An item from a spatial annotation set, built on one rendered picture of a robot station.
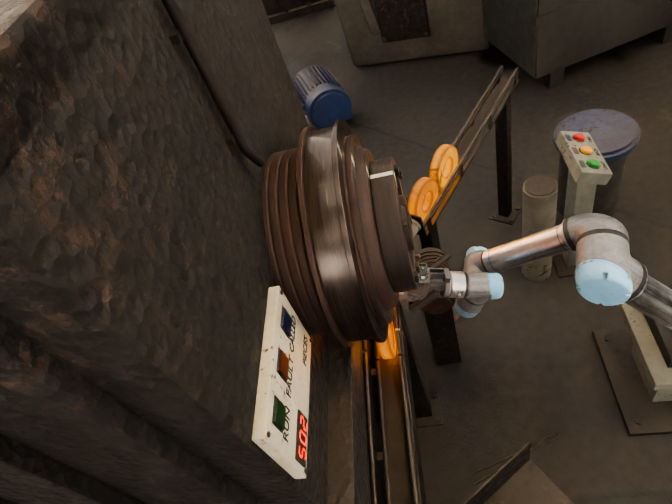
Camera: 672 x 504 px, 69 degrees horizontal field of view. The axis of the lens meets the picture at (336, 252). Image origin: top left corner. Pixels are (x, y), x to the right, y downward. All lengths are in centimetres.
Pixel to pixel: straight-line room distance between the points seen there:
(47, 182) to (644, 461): 187
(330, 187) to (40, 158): 50
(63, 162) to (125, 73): 16
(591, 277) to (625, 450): 87
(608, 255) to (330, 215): 71
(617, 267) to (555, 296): 100
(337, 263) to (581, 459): 134
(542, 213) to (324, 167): 124
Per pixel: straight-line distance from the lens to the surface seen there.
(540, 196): 190
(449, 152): 172
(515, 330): 215
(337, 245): 82
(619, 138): 229
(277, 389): 77
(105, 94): 56
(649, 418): 203
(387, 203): 89
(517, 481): 129
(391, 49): 382
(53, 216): 45
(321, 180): 85
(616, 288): 128
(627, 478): 197
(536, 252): 145
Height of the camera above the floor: 185
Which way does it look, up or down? 46 degrees down
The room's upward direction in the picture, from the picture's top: 23 degrees counter-clockwise
